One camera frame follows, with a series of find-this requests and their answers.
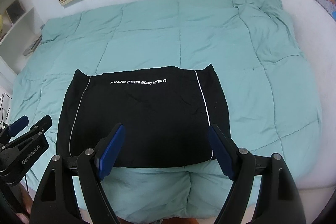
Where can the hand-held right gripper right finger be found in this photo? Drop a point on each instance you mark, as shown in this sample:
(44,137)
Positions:
(220,153)

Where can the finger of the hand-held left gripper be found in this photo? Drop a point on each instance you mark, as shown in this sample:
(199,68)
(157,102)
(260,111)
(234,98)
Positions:
(17,125)
(42,125)

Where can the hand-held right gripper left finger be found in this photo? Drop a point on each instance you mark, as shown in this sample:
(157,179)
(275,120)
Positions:
(111,153)

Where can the black hooded jacket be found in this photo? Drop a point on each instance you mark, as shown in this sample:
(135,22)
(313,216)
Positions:
(144,121)

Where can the person's left hand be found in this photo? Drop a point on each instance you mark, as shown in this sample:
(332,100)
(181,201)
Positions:
(25,203)

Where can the stack of flat books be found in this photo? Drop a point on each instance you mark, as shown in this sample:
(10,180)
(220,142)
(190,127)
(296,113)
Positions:
(32,46)

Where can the white bookshelf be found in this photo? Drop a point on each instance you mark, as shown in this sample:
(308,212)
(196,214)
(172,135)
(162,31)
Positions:
(26,22)

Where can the teal quilted comforter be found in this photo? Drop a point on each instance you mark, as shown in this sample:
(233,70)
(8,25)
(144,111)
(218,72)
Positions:
(210,43)

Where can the black box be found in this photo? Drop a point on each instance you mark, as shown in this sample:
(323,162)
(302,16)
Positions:
(14,11)

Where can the line drawing wall sticker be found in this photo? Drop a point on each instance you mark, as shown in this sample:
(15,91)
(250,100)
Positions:
(4,111)

